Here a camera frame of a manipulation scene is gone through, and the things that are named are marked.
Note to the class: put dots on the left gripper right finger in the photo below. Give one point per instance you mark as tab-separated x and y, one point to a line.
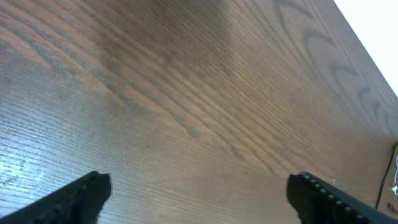
318	202

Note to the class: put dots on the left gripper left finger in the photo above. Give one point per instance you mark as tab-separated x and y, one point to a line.
79	202

